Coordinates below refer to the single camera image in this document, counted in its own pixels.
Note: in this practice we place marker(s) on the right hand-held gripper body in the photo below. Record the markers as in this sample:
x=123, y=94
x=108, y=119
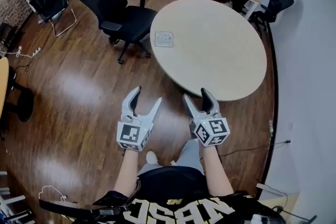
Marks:
x=212, y=131

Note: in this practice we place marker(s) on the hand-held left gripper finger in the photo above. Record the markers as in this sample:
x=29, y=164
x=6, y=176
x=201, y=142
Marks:
x=153, y=111
x=128, y=103

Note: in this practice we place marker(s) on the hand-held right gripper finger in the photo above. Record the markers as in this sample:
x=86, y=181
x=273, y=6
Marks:
x=193, y=107
x=210, y=102

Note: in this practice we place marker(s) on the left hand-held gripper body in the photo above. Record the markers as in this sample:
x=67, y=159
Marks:
x=132, y=133

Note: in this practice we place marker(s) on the clear acrylic card stand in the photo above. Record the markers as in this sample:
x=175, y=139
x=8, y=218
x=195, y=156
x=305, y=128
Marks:
x=163, y=39

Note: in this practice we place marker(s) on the person's left forearm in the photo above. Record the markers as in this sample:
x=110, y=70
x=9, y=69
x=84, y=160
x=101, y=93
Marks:
x=127, y=173

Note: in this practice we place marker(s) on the person's right forearm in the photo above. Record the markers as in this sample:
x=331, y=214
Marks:
x=216, y=170

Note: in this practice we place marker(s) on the person's white shoe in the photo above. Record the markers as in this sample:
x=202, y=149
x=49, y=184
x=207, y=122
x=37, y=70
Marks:
x=151, y=157

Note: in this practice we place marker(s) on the person's grey trousers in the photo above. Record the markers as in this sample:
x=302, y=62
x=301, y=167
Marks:
x=189, y=154

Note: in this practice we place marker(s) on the clear plastic bottle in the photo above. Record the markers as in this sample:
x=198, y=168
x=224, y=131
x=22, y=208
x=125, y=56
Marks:
x=271, y=128

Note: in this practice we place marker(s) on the person's black printed shirt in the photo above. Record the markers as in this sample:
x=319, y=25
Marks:
x=178, y=196

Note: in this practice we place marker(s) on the white power adapter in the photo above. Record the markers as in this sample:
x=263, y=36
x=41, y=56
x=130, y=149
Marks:
x=262, y=187

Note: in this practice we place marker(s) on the black high-back office chair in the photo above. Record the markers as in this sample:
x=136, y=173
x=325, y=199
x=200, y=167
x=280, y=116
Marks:
x=110, y=2

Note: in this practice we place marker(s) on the white power strip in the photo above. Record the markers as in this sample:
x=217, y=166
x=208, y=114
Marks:
x=37, y=51

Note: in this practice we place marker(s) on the black office chair with headrest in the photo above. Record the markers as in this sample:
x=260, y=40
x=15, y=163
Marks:
x=278, y=2

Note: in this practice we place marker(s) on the yellow wooden table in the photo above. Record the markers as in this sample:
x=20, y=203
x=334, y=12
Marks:
x=3, y=86

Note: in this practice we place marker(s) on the black mesh cantilever chair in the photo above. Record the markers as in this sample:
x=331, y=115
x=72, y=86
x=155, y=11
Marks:
x=48, y=2

